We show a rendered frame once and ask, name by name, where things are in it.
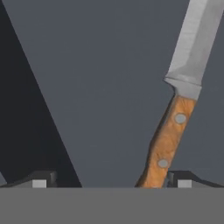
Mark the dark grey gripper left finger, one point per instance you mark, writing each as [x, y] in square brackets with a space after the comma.
[43, 178]

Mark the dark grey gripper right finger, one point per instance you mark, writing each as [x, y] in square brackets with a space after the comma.
[184, 178]

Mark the grey open drawer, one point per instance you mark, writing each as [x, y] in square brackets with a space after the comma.
[110, 87]

